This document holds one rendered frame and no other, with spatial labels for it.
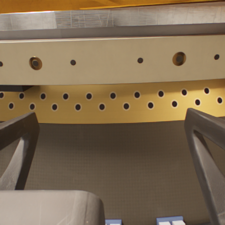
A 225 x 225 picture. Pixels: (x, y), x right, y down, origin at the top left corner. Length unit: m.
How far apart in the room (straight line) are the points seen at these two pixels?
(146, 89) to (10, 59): 0.17
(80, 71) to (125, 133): 0.10
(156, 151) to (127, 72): 0.11
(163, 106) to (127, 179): 0.11
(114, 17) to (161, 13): 0.05
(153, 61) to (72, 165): 0.17
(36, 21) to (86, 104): 0.12
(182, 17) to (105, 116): 0.15
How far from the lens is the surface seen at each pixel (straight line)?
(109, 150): 0.27
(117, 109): 0.26
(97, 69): 0.22
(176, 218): 0.30
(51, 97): 0.28
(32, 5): 0.31
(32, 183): 0.31
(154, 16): 0.26
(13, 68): 0.25
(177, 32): 0.28
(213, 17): 0.29
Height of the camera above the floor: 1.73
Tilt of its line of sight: 24 degrees down
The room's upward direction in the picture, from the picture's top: 2 degrees counter-clockwise
